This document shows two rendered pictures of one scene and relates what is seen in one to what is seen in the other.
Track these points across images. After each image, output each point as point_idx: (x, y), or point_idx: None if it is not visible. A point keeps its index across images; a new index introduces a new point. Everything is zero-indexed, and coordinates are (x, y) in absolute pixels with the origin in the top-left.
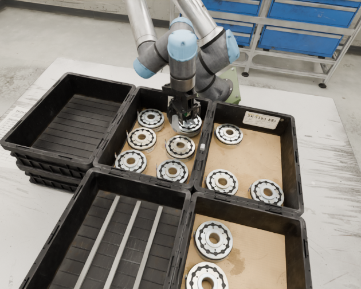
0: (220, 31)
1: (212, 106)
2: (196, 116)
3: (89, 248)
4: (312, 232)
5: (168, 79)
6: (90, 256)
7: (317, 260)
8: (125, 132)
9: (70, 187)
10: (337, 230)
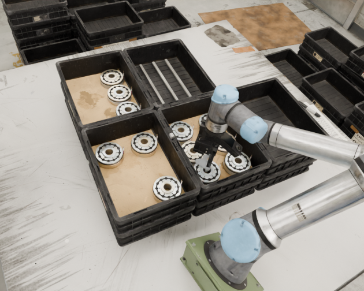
0: (256, 217)
1: (196, 181)
2: (195, 148)
3: (185, 84)
4: (60, 189)
5: (308, 284)
6: (180, 80)
7: (53, 172)
8: (238, 138)
9: None
10: (38, 203)
